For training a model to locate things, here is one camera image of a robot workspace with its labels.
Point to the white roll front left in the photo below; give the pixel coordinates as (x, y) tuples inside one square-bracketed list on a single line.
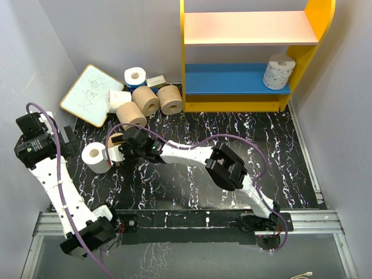
[(92, 156)]

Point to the brown roll front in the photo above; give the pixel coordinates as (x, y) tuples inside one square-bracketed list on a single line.
[(115, 140)]

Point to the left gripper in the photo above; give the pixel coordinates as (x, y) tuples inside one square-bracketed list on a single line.
[(69, 150)]

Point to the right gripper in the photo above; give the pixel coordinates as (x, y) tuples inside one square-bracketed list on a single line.
[(122, 148)]

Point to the blue box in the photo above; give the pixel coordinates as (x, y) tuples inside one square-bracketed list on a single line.
[(132, 87)]

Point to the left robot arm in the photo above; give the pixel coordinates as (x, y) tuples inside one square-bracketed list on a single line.
[(84, 229)]

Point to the white roll lying sideways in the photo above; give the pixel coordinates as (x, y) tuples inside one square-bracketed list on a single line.
[(116, 99)]

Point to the small whiteboard wooden frame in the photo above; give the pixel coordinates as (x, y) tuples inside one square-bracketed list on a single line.
[(87, 99)]

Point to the brown roll middle left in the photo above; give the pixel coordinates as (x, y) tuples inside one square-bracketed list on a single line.
[(129, 112)]

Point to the white dotted paper roll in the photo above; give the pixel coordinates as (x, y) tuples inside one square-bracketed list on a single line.
[(278, 71)]

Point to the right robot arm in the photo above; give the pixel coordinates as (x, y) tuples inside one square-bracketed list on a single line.
[(224, 166)]

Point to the brown roll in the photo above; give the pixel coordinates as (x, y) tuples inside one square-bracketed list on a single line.
[(171, 101), (146, 100), (129, 112), (115, 140)]

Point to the white roll on blue box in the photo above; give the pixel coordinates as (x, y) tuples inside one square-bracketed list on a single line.
[(135, 75)]

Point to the yellow shelf unit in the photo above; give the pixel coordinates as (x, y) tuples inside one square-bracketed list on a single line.
[(239, 87)]

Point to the small beige carton box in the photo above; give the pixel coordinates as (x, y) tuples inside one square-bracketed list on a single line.
[(156, 82)]

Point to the aluminium rail frame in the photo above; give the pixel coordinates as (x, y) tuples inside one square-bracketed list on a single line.
[(187, 224)]

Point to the brown roll back middle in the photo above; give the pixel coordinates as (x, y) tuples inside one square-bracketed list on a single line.
[(146, 100)]

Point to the brown roll back right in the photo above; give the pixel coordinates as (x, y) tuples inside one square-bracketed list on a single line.
[(171, 101)]

